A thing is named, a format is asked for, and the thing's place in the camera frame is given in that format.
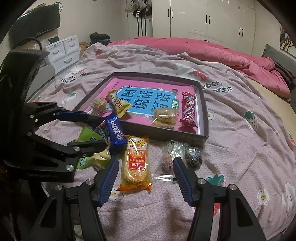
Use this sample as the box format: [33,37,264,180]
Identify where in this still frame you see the yellow pastry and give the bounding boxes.
[91,149,111,171]

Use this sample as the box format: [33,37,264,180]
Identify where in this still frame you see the green snack pack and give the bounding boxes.
[74,127,108,170]

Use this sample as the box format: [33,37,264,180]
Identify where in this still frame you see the orange rice cracker pack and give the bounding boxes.
[118,135,152,193]

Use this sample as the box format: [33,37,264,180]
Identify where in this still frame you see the dark round snack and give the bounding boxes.
[185,147,203,170]

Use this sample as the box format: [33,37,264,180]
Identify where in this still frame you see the blue Oreo pack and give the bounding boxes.
[92,112,127,155]

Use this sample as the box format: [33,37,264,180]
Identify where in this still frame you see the clear candy pack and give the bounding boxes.
[152,140,190,183]

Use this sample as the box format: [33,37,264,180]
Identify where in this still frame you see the small clear cookie pack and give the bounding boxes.
[90,98,107,115]

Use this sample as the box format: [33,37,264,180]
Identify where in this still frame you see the yellow snack bar pack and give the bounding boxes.
[105,88,132,118]

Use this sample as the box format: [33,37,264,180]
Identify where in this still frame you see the clear biscuit pack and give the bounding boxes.
[151,108,179,128]

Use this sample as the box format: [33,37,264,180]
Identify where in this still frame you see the red long snack pack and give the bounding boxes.
[180,92,198,127]

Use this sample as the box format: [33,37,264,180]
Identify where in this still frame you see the white drawer cabinet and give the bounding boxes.
[45,35,80,74]

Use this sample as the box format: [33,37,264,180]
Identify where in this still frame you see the pink strawberry print blanket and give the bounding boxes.
[37,44,295,240]

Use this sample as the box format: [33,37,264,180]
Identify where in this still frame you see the dark shallow cardboard tray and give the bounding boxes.
[74,72,209,147]

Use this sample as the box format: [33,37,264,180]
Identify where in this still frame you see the pink blue children's book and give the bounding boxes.
[82,77,200,134]

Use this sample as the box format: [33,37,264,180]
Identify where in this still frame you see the dark clothes pile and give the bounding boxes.
[89,32,111,46]

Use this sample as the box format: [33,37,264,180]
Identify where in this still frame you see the pink quilt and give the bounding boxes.
[108,37,291,98]

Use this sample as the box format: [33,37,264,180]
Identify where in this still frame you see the dark striped pillow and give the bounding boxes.
[274,61,295,86]

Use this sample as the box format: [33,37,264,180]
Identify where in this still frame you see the hanging bags and hats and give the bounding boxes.
[125,0,152,18]

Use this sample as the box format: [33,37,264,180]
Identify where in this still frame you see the grey padded headboard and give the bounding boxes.
[262,44,296,76]

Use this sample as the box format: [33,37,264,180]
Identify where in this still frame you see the white wardrobe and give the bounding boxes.
[151,0,255,54]

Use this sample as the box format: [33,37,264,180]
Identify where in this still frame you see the black wall television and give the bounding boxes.
[9,3,60,48]

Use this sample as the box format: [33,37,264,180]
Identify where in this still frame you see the floral wall painting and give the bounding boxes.
[280,26,296,57]

